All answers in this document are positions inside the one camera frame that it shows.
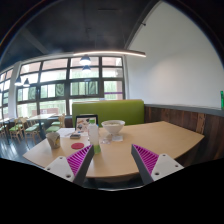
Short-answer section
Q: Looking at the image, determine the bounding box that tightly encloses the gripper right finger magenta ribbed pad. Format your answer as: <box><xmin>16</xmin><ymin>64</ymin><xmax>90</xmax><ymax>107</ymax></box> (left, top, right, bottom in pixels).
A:
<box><xmin>131</xmin><ymin>144</ymin><xmax>183</xmax><ymax>185</ymax></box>

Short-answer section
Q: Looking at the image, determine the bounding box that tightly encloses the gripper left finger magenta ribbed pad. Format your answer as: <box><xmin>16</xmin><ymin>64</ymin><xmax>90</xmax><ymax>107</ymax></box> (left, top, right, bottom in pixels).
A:
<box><xmin>45</xmin><ymin>145</ymin><xmax>94</xmax><ymax>186</ymax></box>

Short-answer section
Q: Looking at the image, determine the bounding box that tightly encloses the red round coaster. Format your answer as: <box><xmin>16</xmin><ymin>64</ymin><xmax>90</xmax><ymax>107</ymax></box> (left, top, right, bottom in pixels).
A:
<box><xmin>71</xmin><ymin>143</ymin><xmax>84</xmax><ymax>150</ymax></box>

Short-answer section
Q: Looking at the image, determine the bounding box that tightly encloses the small dark box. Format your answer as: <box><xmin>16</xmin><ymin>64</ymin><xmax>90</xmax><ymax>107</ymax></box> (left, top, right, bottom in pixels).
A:
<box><xmin>70</xmin><ymin>134</ymin><xmax>81</xmax><ymax>139</ymax></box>

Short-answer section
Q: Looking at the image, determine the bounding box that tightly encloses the paper cup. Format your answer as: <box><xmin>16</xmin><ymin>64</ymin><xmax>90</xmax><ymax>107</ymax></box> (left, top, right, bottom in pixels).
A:
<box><xmin>46</xmin><ymin>132</ymin><xmax>60</xmax><ymax>149</ymax></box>

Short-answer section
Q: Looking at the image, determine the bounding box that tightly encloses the black framed menu stand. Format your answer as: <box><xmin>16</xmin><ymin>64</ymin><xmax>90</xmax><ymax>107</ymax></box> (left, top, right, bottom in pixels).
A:
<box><xmin>75</xmin><ymin>114</ymin><xmax>98</xmax><ymax>132</ymax></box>

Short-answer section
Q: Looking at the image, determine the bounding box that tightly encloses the white bowl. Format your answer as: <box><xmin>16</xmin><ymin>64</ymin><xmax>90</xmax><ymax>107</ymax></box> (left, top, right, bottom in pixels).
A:
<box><xmin>101</xmin><ymin>120</ymin><xmax>125</xmax><ymax>135</ymax></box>

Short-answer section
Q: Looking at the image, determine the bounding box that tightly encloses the background wooden table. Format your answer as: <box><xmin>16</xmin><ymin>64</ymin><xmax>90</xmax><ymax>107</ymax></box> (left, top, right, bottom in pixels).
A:
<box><xmin>27</xmin><ymin>113</ymin><xmax>55</xmax><ymax>134</ymax></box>

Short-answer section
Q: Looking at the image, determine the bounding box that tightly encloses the green upholstered bench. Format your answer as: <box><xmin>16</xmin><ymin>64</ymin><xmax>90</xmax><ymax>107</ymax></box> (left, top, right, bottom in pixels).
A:
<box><xmin>72</xmin><ymin>99</ymin><xmax>144</xmax><ymax>125</ymax></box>

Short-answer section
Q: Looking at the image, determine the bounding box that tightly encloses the wooden chair green cushion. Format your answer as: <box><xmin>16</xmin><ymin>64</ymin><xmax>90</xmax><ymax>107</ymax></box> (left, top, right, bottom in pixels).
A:
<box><xmin>9</xmin><ymin>119</ymin><xmax>23</xmax><ymax>141</ymax></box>

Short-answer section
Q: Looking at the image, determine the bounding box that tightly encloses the green bottle on ledge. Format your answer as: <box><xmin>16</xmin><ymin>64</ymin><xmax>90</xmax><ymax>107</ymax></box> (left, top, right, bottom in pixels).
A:
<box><xmin>220</xmin><ymin>90</ymin><xmax>224</xmax><ymax>110</ymax></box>

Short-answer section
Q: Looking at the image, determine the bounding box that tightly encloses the near pendant lamp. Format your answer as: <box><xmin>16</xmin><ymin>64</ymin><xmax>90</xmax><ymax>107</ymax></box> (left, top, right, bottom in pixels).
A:
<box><xmin>80</xmin><ymin>55</ymin><xmax>91</xmax><ymax>66</ymax></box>

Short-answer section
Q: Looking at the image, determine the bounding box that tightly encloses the long linear ceiling light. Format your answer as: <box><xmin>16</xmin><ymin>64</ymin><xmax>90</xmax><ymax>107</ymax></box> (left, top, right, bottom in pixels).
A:
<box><xmin>73</xmin><ymin>50</ymin><xmax>146</xmax><ymax>58</ymax></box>

